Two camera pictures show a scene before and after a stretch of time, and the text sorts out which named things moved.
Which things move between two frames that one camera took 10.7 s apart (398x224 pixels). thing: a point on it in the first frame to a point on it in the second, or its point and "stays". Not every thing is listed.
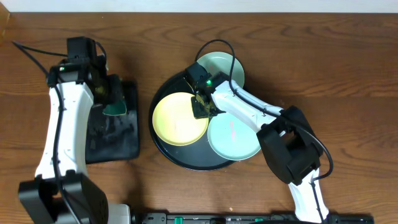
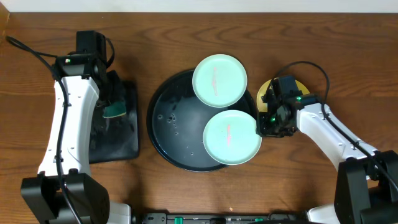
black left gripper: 112,94 stays
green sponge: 115,109 stays
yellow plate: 174,122 to 262,104
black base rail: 245,218 stays
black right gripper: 199,112 to 263,130
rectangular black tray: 115,137 stays
